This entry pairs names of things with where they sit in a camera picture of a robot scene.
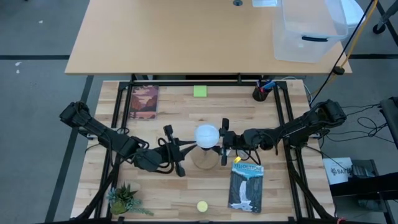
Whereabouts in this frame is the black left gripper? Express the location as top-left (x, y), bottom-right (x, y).
top-left (155, 124), bottom-right (198, 178)

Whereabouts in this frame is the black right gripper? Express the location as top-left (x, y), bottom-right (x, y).
top-left (214, 118), bottom-right (246, 166)

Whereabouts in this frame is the lamp with wooden base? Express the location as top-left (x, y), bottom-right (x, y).
top-left (190, 145), bottom-right (220, 170)

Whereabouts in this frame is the green sticky note pad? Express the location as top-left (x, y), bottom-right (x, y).
top-left (193, 85), bottom-right (208, 98)

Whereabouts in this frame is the Yellowstone waterfall booklet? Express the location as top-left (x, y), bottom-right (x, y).
top-left (228, 161), bottom-right (264, 214)

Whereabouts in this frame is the black pen cup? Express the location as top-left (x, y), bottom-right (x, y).
top-left (251, 85), bottom-right (270, 103)

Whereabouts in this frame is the canyon sunset notebook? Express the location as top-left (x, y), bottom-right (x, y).
top-left (129, 85), bottom-right (159, 120)

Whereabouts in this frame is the artificial succulent plant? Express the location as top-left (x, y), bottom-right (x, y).
top-left (106, 182), bottom-right (155, 217)

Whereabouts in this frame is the light wooden desk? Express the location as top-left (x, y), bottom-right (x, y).
top-left (64, 0), bottom-right (353, 75)

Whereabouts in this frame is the white printed box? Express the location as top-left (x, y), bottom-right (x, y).
top-left (322, 157), bottom-right (354, 185)

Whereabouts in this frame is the clear plastic storage bin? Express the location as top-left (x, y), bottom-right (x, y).
top-left (272, 0), bottom-right (349, 63)

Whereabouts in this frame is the white paper sheet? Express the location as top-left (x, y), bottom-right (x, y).
top-left (251, 0), bottom-right (279, 8)

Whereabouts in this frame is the black electronic device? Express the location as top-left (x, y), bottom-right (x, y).
top-left (351, 159), bottom-right (379, 178)

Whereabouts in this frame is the black cart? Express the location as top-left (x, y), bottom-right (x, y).
top-left (329, 179), bottom-right (398, 224)

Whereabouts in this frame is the black stand leg with caster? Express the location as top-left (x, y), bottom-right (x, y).
top-left (372, 0), bottom-right (398, 35)

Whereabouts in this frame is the black aluminium frame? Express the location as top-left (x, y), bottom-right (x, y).
top-left (74, 79), bottom-right (335, 224)

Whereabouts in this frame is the black floor cable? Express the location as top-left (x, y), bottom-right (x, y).
top-left (320, 104), bottom-right (389, 147)

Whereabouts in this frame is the long black cable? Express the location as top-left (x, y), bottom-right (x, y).
top-left (309, 0), bottom-right (376, 106)

